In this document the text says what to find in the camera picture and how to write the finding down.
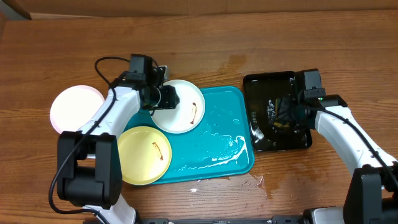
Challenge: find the green yellow sponge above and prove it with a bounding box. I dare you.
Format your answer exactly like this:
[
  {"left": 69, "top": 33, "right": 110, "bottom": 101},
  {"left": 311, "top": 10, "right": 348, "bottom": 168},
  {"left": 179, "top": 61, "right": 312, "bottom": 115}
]
[{"left": 273, "top": 121, "right": 290, "bottom": 128}]

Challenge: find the white plate with stain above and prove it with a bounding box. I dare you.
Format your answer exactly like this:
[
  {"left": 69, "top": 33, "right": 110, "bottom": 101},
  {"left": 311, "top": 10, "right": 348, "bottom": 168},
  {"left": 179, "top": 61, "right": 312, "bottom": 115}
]
[{"left": 50, "top": 85, "right": 104, "bottom": 133}]

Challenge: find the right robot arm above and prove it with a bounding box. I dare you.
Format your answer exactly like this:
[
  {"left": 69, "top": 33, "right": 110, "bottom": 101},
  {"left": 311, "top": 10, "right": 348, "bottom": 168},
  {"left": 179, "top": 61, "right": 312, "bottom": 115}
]
[{"left": 271, "top": 69, "right": 397, "bottom": 224}]

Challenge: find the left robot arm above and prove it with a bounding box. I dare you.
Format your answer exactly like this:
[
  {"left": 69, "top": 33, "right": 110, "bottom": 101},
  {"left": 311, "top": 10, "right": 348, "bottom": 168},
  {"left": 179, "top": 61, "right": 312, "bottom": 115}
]
[{"left": 48, "top": 54, "right": 180, "bottom": 223}]

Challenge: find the black rectangular tray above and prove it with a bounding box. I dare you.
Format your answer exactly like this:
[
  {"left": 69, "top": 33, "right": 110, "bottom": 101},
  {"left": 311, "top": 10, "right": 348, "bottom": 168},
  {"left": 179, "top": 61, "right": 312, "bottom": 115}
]
[{"left": 243, "top": 71, "right": 312, "bottom": 152}]

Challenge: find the teal plastic tray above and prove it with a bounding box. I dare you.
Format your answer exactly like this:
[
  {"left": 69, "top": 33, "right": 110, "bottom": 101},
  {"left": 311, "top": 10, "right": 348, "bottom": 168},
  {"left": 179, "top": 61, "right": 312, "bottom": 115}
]
[{"left": 121, "top": 85, "right": 256, "bottom": 185}]

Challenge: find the yellow plate with stain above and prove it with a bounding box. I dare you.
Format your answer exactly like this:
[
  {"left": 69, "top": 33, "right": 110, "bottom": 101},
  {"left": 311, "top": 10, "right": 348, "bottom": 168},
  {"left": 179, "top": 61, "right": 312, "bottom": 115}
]
[{"left": 118, "top": 126, "right": 172, "bottom": 185}]

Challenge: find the cardboard backdrop panel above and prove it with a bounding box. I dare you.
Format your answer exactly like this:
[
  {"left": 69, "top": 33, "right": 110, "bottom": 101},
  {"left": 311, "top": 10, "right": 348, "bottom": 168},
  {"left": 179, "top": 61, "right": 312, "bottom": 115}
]
[{"left": 1, "top": 0, "right": 397, "bottom": 19}]

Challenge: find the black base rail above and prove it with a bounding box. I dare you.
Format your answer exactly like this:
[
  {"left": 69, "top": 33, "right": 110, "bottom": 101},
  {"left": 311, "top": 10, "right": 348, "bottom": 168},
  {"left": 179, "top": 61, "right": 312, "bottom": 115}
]
[{"left": 137, "top": 215, "right": 310, "bottom": 224}]

